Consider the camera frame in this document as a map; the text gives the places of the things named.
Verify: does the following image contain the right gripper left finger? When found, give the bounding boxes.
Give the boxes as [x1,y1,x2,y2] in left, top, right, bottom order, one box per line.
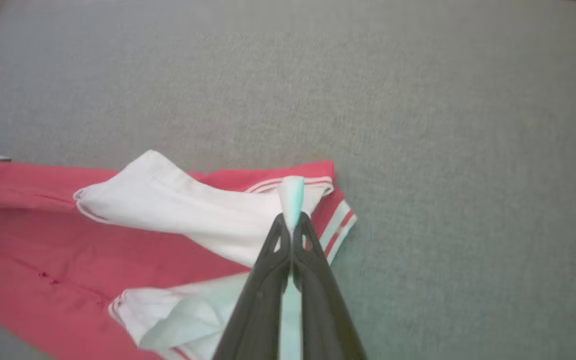
[212,214,291,360]

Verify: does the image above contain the red and white basketball garment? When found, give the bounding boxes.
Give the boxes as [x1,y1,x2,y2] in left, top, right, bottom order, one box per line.
[0,149,359,360]

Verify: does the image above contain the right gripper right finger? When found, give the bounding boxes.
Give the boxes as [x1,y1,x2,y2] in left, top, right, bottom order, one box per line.
[293,212,367,360]

